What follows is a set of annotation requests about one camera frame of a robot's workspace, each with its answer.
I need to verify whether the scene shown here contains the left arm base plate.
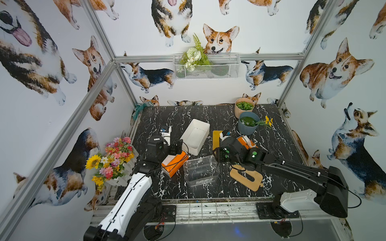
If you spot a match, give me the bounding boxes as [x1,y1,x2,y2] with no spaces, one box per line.
[148,205,177,224]

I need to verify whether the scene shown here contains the clear plastic tissue box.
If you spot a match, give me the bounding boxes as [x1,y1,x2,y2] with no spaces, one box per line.
[183,155,220,187]

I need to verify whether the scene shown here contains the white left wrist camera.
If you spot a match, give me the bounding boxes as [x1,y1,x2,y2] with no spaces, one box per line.
[160,126,172,146]

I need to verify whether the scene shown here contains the yellow artificial flower sprig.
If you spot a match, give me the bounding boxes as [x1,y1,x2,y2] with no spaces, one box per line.
[257,116,273,128]

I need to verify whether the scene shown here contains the yellow wooden slotted lid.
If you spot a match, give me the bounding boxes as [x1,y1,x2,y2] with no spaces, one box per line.
[212,131,222,151]

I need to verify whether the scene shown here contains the orange tissue pack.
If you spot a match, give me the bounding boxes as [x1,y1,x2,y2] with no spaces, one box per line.
[161,151,189,178]
[237,136,256,150]

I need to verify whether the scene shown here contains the white wire wall basket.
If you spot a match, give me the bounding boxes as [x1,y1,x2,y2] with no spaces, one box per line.
[173,53,241,80]

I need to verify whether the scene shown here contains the white flowers with fern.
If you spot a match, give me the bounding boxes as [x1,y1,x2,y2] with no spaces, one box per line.
[180,33,213,72]

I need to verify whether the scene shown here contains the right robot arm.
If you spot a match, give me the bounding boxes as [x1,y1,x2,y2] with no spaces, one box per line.
[213,137,349,218]

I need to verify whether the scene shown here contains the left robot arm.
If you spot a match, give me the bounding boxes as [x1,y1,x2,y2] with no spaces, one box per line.
[83,136,187,241]

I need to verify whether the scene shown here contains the light wooden slotted lid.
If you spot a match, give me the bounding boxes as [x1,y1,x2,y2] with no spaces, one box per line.
[230,165,264,192]

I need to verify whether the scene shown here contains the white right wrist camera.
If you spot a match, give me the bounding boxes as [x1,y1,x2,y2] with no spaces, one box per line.
[220,131,232,141]

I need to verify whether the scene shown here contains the blue-grey plant pot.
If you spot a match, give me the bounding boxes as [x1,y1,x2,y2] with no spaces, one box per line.
[238,111,260,136]

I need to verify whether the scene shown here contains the white rectangular tissue box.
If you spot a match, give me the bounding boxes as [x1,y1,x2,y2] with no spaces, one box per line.
[181,119,210,156]

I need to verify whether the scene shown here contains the green cloth at corner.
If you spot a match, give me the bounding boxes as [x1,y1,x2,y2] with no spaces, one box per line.
[132,101,153,122]

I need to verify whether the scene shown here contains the colourful flower bouquet planter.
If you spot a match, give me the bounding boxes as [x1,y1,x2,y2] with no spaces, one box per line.
[85,137,138,192]

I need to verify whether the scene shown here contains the pink plant pot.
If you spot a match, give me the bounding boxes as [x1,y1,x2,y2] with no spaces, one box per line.
[235,98,255,118]

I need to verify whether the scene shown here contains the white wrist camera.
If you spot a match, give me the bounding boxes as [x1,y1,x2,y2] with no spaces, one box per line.
[220,131,232,141]
[160,126,172,146]

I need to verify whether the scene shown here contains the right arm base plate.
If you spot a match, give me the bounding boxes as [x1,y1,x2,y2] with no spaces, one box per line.
[256,203,300,220]

